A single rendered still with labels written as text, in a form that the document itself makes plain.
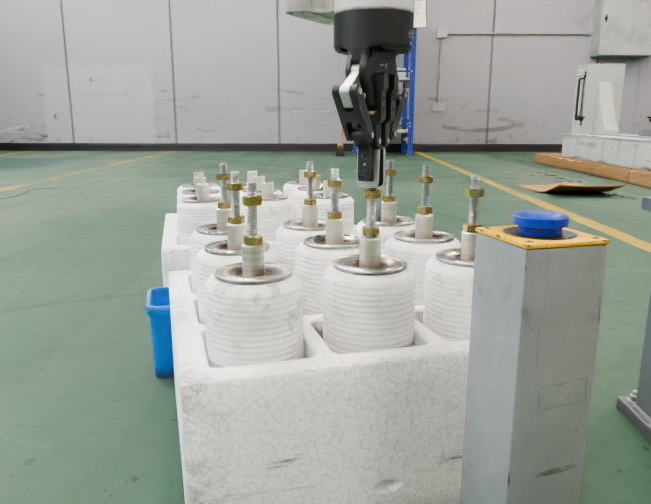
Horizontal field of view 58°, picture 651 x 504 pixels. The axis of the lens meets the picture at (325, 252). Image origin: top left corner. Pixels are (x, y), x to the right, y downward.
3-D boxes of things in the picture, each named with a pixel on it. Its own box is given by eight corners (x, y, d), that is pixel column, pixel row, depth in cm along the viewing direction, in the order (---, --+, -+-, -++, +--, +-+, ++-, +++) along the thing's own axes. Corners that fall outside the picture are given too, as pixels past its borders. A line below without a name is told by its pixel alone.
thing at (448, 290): (408, 396, 71) (413, 251, 67) (481, 389, 73) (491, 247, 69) (438, 437, 62) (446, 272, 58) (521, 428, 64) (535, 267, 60)
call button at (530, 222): (544, 232, 48) (547, 207, 47) (578, 243, 44) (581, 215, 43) (501, 235, 47) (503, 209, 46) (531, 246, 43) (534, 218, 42)
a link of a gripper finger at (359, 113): (333, 81, 52) (352, 130, 57) (326, 96, 52) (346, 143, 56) (361, 81, 51) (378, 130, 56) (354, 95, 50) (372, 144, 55)
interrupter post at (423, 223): (428, 237, 76) (429, 212, 76) (436, 241, 74) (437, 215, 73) (410, 238, 76) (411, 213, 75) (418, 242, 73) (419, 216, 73)
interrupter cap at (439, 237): (437, 233, 79) (438, 227, 79) (464, 244, 72) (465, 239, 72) (385, 235, 77) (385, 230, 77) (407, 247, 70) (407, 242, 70)
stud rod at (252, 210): (253, 258, 58) (251, 181, 56) (260, 260, 57) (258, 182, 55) (246, 260, 57) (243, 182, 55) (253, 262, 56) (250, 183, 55)
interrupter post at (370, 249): (369, 273, 59) (370, 240, 58) (353, 268, 61) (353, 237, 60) (386, 269, 61) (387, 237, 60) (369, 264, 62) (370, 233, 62)
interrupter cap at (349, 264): (370, 283, 56) (370, 276, 55) (317, 267, 61) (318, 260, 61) (422, 269, 60) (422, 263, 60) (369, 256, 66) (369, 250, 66)
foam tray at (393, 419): (409, 357, 101) (413, 254, 97) (556, 494, 64) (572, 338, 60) (174, 384, 90) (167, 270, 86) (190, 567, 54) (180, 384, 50)
